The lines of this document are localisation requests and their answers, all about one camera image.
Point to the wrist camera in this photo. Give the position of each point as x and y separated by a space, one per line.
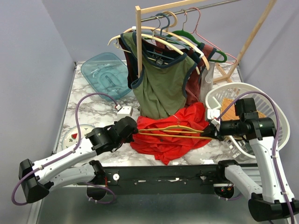
125 111
213 115

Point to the green tank top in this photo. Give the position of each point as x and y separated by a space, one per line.
150 106

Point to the dark maroon tank top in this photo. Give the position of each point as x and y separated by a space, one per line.
131 64

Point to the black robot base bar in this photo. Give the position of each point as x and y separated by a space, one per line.
158 180

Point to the blue plastic hanger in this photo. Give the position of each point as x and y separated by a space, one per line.
169 35

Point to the white translucent garment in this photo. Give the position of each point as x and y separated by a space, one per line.
206 83

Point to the watermelon pattern plate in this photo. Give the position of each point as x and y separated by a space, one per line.
71 137

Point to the pink wire hanger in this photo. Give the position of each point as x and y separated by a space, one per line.
210 43

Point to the red tank top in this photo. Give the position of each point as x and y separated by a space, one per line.
167 149

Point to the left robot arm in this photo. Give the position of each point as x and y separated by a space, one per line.
39 178

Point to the blue plastic tub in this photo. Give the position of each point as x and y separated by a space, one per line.
108 74

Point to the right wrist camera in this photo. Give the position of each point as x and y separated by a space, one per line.
213 115

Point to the green velvet hanger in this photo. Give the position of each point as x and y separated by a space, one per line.
200 44

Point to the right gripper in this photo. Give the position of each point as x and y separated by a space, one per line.
210 131

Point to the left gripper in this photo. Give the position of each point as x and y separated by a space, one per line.
129 139

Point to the cream wooden hanger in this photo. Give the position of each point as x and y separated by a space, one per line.
163 41

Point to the yellow hanger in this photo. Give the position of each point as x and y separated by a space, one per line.
174 131

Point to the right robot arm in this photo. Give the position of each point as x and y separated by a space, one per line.
273 198

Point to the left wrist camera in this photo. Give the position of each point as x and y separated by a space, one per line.
125 111

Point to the white laundry basket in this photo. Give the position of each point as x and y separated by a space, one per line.
239 149

